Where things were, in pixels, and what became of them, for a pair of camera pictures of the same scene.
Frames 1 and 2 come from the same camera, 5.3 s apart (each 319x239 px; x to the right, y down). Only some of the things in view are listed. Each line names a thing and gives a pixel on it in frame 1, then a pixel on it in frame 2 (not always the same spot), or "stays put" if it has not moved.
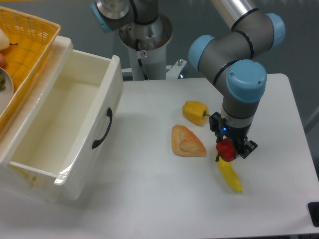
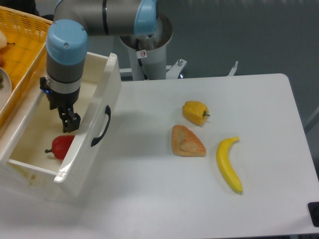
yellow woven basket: x=30 y=39 stays put
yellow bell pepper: x=196 y=112 stays put
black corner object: x=313 y=209 stays put
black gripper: x=217 y=124 → x=63 y=101
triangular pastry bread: x=185 y=143 stays put
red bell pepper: x=226 y=150 → x=60 y=146
